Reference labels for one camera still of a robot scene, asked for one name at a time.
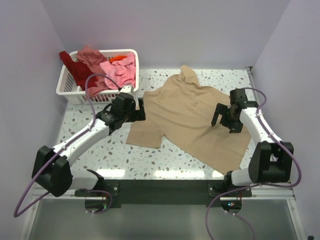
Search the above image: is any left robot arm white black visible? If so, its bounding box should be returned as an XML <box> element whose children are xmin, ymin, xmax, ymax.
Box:
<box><xmin>31</xmin><ymin>92</ymin><xmax>146</xmax><ymax>197</ymax></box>

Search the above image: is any aluminium frame rail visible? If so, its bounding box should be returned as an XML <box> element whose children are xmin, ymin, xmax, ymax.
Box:
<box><xmin>29</xmin><ymin>66</ymin><xmax>308</xmax><ymax>240</ymax></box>

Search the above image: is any beige t shirt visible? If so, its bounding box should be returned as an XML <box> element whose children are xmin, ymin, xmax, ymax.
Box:
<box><xmin>126</xmin><ymin>65</ymin><xmax>251</xmax><ymax>175</ymax></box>

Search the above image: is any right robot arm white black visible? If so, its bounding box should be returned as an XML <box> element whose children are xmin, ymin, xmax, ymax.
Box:
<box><xmin>211</xmin><ymin>88</ymin><xmax>294</xmax><ymax>197</ymax></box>

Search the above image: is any pink t shirt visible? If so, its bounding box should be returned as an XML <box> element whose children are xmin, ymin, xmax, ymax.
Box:
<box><xmin>99</xmin><ymin>52</ymin><xmax>136</xmax><ymax>90</ymax></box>

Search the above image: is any dusty rose t shirt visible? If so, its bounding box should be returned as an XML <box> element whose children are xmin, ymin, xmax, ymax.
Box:
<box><xmin>76</xmin><ymin>45</ymin><xmax>108</xmax><ymax>98</ymax></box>

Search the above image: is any orange t shirt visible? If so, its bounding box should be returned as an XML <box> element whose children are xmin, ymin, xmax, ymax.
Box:
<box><xmin>109</xmin><ymin>55</ymin><xmax>127</xmax><ymax>63</ymax></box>

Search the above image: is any dark red t shirt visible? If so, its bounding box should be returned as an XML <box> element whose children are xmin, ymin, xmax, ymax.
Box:
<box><xmin>59</xmin><ymin>51</ymin><xmax>93</xmax><ymax>91</ymax></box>

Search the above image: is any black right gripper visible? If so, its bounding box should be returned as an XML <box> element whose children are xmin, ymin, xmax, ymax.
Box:
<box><xmin>211</xmin><ymin>103</ymin><xmax>243</xmax><ymax>134</ymax></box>

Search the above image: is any white plastic laundry basket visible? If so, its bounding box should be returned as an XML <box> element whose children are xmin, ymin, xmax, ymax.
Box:
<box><xmin>56</xmin><ymin>49</ymin><xmax>139</xmax><ymax>105</ymax></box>

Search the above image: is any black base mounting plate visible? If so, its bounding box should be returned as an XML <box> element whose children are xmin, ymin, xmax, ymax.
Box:
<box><xmin>74</xmin><ymin>178</ymin><xmax>253</xmax><ymax>213</ymax></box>

